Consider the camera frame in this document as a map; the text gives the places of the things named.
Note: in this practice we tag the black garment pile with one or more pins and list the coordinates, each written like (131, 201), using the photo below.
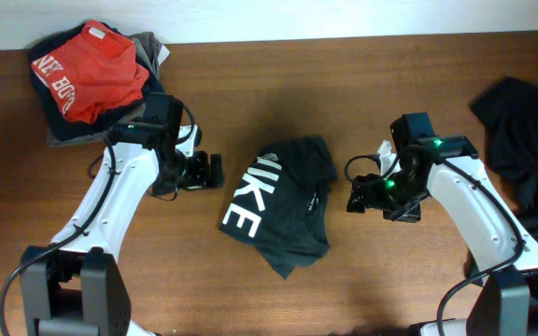
(508, 109)

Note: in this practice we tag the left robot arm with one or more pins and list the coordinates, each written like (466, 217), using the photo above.
(73, 285)

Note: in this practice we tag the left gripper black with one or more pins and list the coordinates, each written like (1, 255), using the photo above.
(201, 177)

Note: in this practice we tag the folded orange printed t-shirt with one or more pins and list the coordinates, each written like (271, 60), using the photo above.
(91, 73)

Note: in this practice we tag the folded navy blue garment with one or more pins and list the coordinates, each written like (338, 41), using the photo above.
(62, 129)

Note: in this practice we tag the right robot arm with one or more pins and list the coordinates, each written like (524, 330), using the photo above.
(501, 298)

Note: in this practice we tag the dark teal t-shirt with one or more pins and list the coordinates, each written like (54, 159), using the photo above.
(280, 203)

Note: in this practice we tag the folded grey garment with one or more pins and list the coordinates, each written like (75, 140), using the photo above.
(149, 50)

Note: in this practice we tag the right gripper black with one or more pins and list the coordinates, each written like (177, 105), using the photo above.
(368, 195)

